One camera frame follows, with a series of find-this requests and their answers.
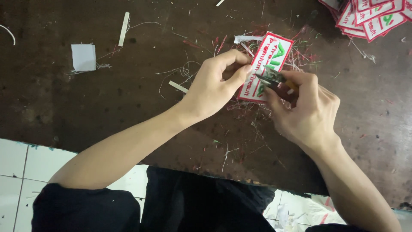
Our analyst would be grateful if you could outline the long white fabric strip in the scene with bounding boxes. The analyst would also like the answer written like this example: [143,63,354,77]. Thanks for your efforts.
[118,12,130,47]

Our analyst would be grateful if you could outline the short white fabric strip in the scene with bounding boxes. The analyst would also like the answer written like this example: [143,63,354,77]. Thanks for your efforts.
[168,81,189,93]

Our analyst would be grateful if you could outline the pile of embroidered patches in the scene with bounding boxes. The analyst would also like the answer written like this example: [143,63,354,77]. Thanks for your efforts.
[319,0,412,43]

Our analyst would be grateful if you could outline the curved white thread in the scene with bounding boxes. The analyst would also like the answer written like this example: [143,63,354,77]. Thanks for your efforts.
[0,24,16,46]

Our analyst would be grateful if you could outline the white embroidered patch red border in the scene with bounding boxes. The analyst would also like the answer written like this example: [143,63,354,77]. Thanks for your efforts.
[238,31,294,103]

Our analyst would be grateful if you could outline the metal thread snips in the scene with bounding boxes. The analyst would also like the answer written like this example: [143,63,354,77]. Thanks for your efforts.
[255,65,299,101]

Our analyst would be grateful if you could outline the person's right hand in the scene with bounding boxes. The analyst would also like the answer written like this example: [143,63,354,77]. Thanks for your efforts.
[263,70,342,152]

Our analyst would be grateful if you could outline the person's black trousers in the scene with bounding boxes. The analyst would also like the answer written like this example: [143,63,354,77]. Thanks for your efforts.
[32,166,371,232]

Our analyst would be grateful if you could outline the torn white fabric scrap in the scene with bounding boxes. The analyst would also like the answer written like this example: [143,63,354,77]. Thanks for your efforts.
[234,35,264,57]

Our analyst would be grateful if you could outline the person's left hand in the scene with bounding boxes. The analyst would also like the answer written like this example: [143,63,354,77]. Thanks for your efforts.
[180,49,253,122]

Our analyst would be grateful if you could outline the white square fabric scrap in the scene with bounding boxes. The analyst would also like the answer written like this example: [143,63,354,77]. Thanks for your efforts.
[71,44,97,72]

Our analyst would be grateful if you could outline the heap of thread trimmings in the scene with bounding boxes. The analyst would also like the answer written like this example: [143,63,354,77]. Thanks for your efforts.
[156,26,326,168]

